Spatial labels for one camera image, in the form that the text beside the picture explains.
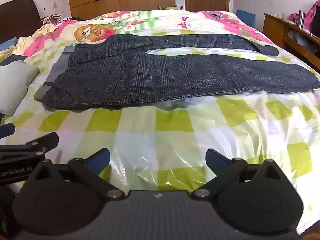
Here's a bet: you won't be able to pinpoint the dark brown headboard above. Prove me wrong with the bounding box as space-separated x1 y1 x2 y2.
0 0 43 45

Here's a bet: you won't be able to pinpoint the wooden side cabinet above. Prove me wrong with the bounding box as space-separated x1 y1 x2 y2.
262 13 320 74

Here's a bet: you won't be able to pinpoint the dark grey plaid pants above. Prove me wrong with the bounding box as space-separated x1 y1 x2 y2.
34 33 320 110

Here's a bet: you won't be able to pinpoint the blue cloth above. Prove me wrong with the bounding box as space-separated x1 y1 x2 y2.
0 37 18 51

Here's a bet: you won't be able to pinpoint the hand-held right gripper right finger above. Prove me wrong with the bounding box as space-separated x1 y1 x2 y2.
191 148 290 201

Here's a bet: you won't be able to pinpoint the cartoon printed checked quilt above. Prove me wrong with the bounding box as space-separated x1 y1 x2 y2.
0 10 320 230

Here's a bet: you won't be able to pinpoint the pile of light clothes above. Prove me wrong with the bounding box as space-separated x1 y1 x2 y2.
41 13 63 25

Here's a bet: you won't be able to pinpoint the light green pillow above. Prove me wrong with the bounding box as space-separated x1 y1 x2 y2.
0 61 40 117

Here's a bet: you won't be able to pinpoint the blue foam mat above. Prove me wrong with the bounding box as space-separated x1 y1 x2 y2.
236 9 255 27

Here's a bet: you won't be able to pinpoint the pink plastic bag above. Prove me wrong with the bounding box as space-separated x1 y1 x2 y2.
307 1 320 26

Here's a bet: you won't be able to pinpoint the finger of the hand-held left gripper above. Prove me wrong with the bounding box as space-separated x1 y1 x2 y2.
25 132 60 153
0 123 16 139

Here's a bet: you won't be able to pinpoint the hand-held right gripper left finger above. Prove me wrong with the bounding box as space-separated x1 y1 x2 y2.
26 148 125 201

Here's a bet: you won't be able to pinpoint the steel thermos bottle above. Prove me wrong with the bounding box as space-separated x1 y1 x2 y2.
297 10 306 30

